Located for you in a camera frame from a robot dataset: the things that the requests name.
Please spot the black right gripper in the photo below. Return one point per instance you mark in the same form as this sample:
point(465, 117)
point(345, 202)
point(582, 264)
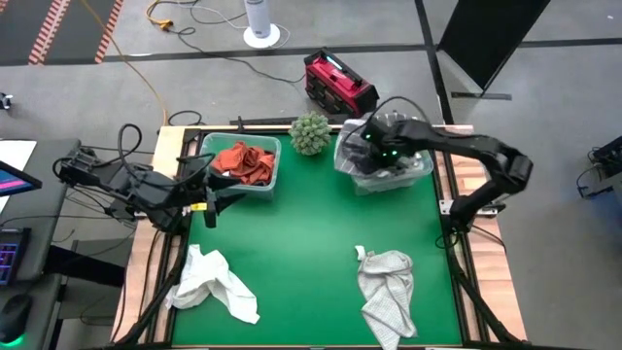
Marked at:
point(389, 143)

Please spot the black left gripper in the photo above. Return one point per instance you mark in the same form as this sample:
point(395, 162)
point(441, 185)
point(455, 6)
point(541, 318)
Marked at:
point(189, 194)

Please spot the orange towel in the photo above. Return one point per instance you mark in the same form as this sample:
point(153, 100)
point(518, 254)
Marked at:
point(260, 165)
point(228, 160)

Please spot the white red-grid towel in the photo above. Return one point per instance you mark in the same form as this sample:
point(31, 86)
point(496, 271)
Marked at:
point(350, 155)

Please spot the white plain towel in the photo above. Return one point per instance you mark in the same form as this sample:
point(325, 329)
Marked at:
point(209, 282)

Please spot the light gray towel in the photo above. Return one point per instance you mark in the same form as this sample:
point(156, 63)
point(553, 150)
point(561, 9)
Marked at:
point(389, 291)

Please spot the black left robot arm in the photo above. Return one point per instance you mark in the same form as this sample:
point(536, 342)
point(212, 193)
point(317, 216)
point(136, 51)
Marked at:
point(121, 185)

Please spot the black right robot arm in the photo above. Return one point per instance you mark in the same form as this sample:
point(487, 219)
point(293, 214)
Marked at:
point(486, 148)

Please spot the clear plastic bin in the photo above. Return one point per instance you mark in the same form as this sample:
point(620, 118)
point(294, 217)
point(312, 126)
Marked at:
point(218, 141)
point(423, 167)

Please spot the red and black toolbox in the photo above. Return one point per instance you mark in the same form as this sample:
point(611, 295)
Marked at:
point(337, 82)

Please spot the green artificial potted plant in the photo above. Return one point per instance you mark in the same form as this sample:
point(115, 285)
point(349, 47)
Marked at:
point(310, 133)

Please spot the black power brick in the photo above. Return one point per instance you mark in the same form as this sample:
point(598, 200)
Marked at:
point(116, 211)

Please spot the gray desk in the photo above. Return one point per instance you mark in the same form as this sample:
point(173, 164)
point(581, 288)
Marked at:
point(53, 194)

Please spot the computer monitor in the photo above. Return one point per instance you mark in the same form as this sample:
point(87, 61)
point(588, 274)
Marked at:
point(17, 182)

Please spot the white paper sheet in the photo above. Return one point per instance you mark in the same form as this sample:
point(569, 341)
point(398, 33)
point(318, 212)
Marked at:
point(17, 150)

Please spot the backlit keyboard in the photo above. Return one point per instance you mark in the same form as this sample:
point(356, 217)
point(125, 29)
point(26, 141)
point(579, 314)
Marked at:
point(12, 255)

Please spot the black orange-striped floor mat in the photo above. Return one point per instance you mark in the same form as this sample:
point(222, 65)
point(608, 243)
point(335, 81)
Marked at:
point(73, 29)

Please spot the small gray device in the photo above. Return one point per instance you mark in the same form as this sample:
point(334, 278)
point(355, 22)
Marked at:
point(6, 101)

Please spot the black computer mouse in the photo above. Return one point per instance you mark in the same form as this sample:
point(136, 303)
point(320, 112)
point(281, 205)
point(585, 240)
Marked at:
point(13, 316)

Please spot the black frame strut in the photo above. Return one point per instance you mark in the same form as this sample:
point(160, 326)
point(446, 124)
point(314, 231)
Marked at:
point(155, 301)
point(481, 301)

